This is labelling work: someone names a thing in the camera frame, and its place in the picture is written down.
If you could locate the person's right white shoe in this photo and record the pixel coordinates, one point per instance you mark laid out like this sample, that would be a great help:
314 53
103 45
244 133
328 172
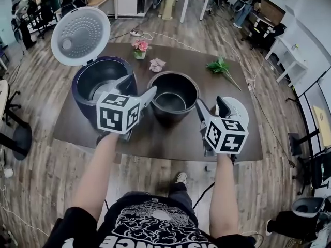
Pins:
182 177

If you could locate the green artificial leaf sprig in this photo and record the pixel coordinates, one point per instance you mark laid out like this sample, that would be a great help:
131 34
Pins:
218 66

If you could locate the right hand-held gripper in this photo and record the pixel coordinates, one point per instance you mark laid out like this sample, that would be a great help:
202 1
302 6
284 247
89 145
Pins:
225 138

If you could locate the black office chair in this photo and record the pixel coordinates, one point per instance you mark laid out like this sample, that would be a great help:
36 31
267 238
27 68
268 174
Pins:
42 12

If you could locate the person's right forearm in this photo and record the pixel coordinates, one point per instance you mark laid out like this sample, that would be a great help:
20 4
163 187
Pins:
223 195

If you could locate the pale pink flowers white pot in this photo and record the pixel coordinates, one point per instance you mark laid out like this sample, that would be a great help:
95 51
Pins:
156 64

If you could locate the white desk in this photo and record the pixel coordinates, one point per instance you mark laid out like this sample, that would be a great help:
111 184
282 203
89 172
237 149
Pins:
287 53

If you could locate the dark metal pot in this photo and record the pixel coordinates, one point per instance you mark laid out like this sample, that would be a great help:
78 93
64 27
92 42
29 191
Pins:
175 86

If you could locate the round beige table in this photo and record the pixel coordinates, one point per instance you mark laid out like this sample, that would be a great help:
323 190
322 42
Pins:
3 97

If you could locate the pink flowers in glass vase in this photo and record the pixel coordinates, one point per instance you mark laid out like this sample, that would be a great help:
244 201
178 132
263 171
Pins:
140 45

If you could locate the white power adapter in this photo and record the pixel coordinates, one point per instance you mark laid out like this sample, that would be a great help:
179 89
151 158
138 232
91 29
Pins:
8 172

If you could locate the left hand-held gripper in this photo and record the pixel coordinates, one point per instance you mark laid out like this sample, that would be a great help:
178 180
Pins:
111 117

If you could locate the brown wooden cabinet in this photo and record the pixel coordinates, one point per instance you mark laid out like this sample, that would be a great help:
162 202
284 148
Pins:
272 9

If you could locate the person's black printed t-shirt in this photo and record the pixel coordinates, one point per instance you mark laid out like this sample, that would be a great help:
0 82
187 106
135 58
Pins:
155 223

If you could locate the small yellow table black post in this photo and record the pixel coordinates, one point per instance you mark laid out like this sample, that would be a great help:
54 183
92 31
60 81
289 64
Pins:
322 123

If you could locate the person's black trousers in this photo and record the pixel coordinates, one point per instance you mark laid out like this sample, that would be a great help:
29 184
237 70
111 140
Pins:
179 195

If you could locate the white power strip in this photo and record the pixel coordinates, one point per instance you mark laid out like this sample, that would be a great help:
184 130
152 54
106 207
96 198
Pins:
249 86
135 33

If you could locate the person's left forearm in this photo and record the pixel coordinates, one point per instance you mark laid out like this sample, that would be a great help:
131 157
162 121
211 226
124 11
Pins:
95 174

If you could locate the white perforated steamer tray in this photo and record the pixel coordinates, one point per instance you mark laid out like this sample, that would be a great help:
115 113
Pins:
241 110

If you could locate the dark blue rice cooker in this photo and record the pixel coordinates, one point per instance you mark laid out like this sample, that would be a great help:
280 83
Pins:
77 30

